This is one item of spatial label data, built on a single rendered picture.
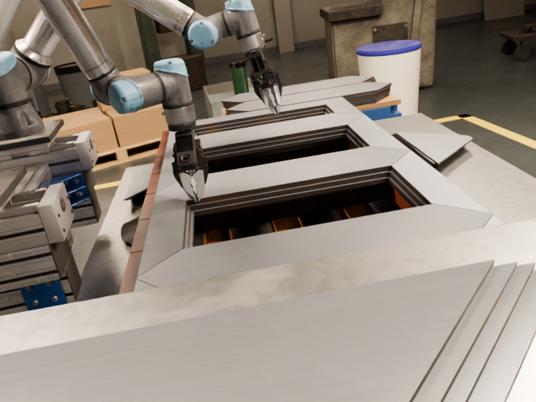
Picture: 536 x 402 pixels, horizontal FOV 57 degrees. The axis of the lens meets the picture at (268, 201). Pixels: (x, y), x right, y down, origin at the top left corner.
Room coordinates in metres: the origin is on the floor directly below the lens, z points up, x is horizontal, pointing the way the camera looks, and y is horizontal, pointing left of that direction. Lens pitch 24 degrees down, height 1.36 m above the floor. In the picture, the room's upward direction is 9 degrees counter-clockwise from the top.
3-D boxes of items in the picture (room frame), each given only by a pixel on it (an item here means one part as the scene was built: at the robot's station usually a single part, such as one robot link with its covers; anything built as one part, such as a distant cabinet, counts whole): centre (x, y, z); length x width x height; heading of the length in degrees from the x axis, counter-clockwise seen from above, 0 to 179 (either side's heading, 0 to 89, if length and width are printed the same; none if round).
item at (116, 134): (4.78, 1.42, 0.35); 1.26 x 0.96 x 0.71; 104
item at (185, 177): (1.24, 0.20, 0.90); 0.06 x 0.03 x 0.09; 4
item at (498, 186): (1.46, -0.61, 0.74); 1.20 x 0.26 x 0.03; 4
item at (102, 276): (1.50, 0.47, 0.67); 1.30 x 0.20 x 0.03; 4
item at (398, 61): (4.45, -1.24, 0.35); 0.56 x 0.56 x 0.69
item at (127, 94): (1.18, 0.27, 1.16); 0.11 x 0.11 x 0.08; 39
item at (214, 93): (4.98, 0.09, 0.43); 0.93 x 0.71 x 0.85; 8
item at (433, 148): (1.61, -0.60, 0.77); 0.45 x 0.20 x 0.04; 4
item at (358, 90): (2.36, -0.25, 0.82); 0.80 x 0.40 x 0.06; 94
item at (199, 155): (1.24, 0.19, 1.00); 0.09 x 0.08 x 0.12; 4
